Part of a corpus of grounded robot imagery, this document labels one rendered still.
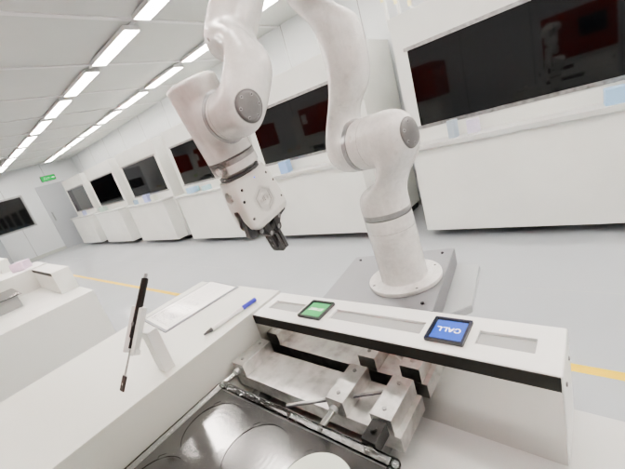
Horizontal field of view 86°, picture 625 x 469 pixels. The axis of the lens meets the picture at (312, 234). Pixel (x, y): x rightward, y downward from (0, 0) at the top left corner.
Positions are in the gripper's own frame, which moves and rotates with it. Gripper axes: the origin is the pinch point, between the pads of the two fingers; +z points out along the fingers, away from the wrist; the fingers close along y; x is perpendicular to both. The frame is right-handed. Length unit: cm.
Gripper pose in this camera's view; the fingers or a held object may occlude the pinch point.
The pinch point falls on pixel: (276, 240)
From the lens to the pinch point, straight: 66.7
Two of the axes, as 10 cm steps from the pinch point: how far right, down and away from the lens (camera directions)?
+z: 4.0, 8.1, 4.3
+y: 5.2, -5.8, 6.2
